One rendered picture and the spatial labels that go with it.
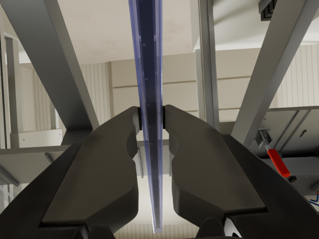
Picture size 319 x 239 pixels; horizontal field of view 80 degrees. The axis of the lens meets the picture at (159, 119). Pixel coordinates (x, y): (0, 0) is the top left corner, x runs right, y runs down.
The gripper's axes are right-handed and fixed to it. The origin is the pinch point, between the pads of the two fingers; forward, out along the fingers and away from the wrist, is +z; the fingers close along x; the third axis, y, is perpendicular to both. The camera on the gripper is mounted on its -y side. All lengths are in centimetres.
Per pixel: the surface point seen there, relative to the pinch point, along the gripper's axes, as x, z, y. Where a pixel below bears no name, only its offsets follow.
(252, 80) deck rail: 19.4, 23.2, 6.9
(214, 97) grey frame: 20, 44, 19
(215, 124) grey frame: 20, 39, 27
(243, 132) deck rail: 19.8, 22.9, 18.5
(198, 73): 25, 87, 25
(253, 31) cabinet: 45, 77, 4
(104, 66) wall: -76, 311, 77
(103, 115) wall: -81, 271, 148
